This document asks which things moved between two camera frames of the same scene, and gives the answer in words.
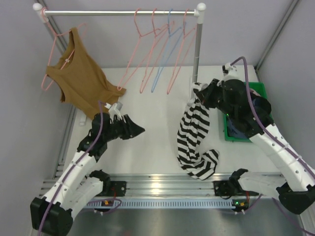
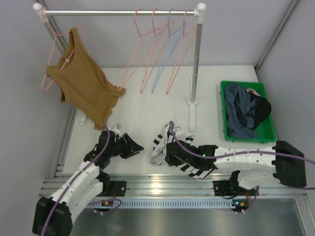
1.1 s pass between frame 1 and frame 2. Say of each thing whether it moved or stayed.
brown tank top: stayed
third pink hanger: stayed
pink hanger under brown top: stayed
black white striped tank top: moved
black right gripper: moved
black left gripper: moved
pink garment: stayed
